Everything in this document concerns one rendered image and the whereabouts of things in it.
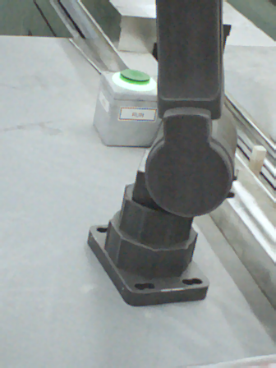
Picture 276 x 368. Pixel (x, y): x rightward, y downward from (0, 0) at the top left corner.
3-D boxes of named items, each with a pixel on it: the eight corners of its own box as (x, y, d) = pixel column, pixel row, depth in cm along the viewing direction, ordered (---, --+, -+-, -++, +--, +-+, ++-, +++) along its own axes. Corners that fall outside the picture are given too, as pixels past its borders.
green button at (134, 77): (114, 79, 112) (116, 67, 111) (143, 81, 113) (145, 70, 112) (122, 91, 108) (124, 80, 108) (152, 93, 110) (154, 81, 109)
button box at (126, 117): (85, 144, 117) (98, 67, 112) (140, 146, 120) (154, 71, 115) (100, 172, 111) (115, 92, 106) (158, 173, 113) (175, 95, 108)
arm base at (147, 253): (84, 238, 89) (128, 307, 79) (96, 168, 85) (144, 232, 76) (159, 233, 92) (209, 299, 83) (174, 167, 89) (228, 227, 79)
